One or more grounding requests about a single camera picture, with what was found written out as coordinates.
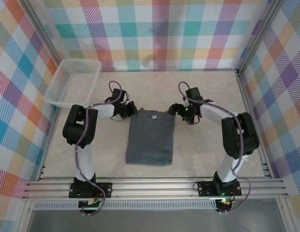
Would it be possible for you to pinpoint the grey t-shirt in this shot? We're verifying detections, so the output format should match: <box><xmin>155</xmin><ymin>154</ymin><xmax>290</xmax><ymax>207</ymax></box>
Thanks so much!
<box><xmin>125</xmin><ymin>108</ymin><xmax>176</xmax><ymax>166</ymax></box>

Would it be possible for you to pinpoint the white plastic mesh basket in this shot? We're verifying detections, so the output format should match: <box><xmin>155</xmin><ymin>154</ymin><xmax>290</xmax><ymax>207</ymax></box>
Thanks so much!
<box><xmin>43</xmin><ymin>58</ymin><xmax>102</xmax><ymax>109</ymax></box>

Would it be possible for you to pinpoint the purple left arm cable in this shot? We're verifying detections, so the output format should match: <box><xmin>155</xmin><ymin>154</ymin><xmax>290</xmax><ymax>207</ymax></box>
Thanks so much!
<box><xmin>75</xmin><ymin>80</ymin><xmax>123</xmax><ymax>217</ymax></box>

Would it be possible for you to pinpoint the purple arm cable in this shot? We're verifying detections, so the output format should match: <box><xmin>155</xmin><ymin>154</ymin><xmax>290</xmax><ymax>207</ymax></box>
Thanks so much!
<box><xmin>75</xmin><ymin>80</ymin><xmax>123</xmax><ymax>217</ymax></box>
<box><xmin>178</xmin><ymin>81</ymin><xmax>252</xmax><ymax>215</ymax></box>

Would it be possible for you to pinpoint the aluminium side rail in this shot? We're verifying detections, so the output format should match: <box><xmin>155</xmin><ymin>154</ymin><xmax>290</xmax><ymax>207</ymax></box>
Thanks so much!
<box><xmin>236</xmin><ymin>70</ymin><xmax>273</xmax><ymax>178</ymax></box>
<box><xmin>38</xmin><ymin>106</ymin><xmax>62</xmax><ymax>181</ymax></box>

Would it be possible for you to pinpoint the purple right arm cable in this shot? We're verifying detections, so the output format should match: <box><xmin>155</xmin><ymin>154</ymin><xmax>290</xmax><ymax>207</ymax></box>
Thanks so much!
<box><xmin>178</xmin><ymin>81</ymin><xmax>252</xmax><ymax>215</ymax></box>

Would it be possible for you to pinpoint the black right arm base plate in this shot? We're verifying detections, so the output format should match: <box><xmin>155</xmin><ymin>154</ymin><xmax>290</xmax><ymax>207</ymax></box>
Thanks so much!
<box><xmin>197</xmin><ymin>180</ymin><xmax>242</xmax><ymax>197</ymax></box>

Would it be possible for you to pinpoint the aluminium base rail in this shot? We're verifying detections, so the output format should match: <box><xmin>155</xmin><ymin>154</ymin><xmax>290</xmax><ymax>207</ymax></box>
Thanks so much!
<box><xmin>21</xmin><ymin>176</ymin><xmax>290</xmax><ymax>201</ymax></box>

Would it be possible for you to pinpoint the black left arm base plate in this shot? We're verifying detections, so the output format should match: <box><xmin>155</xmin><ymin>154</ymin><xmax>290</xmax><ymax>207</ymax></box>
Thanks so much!
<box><xmin>69</xmin><ymin>182</ymin><xmax>113</xmax><ymax>198</ymax></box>

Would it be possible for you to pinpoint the grey slotted cable duct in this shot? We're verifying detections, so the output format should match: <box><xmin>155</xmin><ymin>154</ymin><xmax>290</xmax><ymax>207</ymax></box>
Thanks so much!
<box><xmin>33</xmin><ymin>202</ymin><xmax>218</xmax><ymax>210</ymax></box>

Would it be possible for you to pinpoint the aluminium corner post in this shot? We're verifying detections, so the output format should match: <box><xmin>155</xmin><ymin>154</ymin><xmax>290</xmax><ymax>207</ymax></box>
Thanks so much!
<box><xmin>236</xmin><ymin>0</ymin><xmax>285</xmax><ymax>75</ymax></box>
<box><xmin>19</xmin><ymin>0</ymin><xmax>63</xmax><ymax>66</ymax></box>

